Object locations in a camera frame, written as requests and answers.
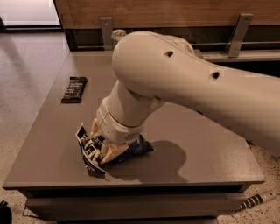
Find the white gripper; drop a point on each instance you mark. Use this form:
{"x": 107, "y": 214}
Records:
{"x": 115, "y": 128}

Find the blue chip bag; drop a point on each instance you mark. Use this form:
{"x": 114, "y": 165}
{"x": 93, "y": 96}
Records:
{"x": 91, "y": 149}

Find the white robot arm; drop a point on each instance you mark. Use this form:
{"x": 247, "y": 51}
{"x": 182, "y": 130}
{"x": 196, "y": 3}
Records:
{"x": 152, "y": 69}

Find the white 7up can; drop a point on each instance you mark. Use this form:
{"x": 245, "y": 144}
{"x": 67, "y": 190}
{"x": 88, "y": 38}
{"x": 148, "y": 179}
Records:
{"x": 117, "y": 35}

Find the black snack bar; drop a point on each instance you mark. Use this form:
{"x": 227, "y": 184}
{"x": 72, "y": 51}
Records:
{"x": 74, "y": 90}

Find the table drawer front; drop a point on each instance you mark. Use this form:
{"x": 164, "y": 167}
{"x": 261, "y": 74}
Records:
{"x": 135, "y": 206}

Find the black object bottom left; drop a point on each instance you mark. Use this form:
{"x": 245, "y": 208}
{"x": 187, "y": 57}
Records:
{"x": 5, "y": 213}

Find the left metal bracket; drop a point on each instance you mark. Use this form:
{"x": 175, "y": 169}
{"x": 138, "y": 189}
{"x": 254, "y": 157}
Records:
{"x": 106, "y": 31}

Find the metal bracket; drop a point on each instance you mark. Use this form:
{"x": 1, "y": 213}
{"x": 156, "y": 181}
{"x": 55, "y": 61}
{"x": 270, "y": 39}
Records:
{"x": 234, "y": 45}
{"x": 106, "y": 31}

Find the right metal bracket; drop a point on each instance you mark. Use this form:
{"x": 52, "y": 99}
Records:
{"x": 234, "y": 45}

